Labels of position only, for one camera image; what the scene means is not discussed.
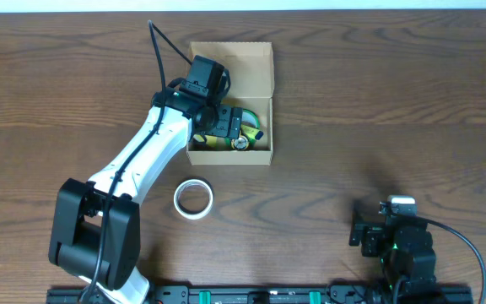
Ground yellow sticky note pad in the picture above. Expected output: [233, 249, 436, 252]
[193, 134, 217, 149]

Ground green tape roll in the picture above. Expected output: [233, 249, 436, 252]
[224, 109, 261, 147]

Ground cardboard box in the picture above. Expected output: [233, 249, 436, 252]
[186, 41, 275, 166]

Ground yellow highlighter marker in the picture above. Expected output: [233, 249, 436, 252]
[240, 125, 263, 140]

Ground clear tape roll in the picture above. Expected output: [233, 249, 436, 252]
[173, 179, 214, 220]

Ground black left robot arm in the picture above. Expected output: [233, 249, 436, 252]
[48, 56, 242, 303]

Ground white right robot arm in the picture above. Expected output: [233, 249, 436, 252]
[348, 211, 436, 300]

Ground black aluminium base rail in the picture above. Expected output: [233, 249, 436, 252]
[46, 285, 474, 304]

